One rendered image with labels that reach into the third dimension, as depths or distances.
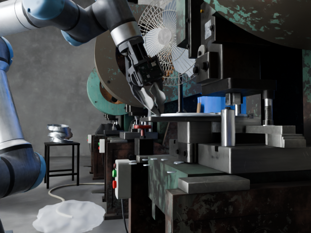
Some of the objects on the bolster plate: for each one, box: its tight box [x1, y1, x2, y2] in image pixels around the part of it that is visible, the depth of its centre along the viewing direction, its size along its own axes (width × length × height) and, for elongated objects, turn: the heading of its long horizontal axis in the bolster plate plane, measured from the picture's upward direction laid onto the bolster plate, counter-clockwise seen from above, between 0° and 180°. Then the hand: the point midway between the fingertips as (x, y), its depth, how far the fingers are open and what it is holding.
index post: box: [221, 107, 236, 147], centre depth 66 cm, size 3×3×10 cm
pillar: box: [264, 99, 273, 120], centre depth 80 cm, size 2×2×14 cm
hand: (158, 112), depth 76 cm, fingers closed
